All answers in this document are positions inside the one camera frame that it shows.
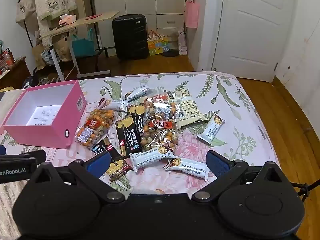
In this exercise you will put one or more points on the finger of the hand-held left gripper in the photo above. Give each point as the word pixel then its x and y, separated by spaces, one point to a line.
pixel 25 155

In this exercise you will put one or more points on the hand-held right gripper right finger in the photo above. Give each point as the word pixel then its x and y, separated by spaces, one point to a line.
pixel 217 162

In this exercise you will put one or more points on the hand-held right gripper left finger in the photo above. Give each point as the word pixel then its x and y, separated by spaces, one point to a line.
pixel 98 161

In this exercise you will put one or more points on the black cracker packet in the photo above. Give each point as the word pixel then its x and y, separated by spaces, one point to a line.
pixel 126 140
pixel 113 162
pixel 136 110

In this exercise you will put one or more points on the white snack bar packet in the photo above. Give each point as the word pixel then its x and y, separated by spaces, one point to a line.
pixel 137 93
pixel 150 158
pixel 211 128
pixel 190 168
pixel 115 104

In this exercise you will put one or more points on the clear bag of mixed nuts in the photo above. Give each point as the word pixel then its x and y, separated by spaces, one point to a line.
pixel 160 130
pixel 96 127

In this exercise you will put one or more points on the pink cardboard box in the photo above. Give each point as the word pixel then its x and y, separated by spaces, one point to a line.
pixel 57 130

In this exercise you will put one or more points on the beige cracker packet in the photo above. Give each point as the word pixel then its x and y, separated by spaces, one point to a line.
pixel 180 94
pixel 192 112

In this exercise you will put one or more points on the floral bedsheet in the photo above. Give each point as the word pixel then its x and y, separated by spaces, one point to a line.
pixel 240 140

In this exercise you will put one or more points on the cream blanket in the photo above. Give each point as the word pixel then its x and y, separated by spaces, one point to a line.
pixel 11 100

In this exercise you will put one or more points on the pair of shoes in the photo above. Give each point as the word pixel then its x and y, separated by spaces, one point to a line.
pixel 47 80

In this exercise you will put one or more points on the wooden cabinet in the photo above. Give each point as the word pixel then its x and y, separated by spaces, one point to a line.
pixel 16 73

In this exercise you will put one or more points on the black tripod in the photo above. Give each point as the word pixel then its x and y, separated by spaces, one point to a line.
pixel 303 190

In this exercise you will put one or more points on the red gift bag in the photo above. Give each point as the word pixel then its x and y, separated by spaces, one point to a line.
pixel 5 60

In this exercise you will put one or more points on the brown paper bag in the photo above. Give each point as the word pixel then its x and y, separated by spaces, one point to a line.
pixel 38 57

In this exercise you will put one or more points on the grey plastic bag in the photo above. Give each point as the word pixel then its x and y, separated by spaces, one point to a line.
pixel 50 56

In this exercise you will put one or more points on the teal shopping bag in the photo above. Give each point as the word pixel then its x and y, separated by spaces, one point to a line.
pixel 83 46

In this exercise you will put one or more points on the dark round mat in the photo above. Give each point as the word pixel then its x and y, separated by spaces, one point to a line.
pixel 170 54

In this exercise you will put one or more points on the black suitcase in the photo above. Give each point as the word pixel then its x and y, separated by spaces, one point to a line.
pixel 130 37

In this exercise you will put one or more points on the colourful gift box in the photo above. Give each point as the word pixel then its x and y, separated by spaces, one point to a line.
pixel 158 46

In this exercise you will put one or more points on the wooden side table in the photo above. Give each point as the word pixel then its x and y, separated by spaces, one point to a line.
pixel 82 25

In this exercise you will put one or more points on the white door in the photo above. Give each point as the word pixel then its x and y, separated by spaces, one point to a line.
pixel 255 30

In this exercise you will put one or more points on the pink tissue pack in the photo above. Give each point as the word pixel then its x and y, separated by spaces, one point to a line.
pixel 67 18

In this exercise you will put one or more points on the red flat item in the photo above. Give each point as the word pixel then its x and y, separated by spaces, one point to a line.
pixel 93 17

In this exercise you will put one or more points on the canvas tote bag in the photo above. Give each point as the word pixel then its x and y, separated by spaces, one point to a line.
pixel 25 10

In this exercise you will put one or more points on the pink hanging bag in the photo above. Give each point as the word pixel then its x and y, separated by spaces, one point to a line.
pixel 192 15

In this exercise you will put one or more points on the white fluffy coat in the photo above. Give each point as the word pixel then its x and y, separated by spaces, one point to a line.
pixel 53 0

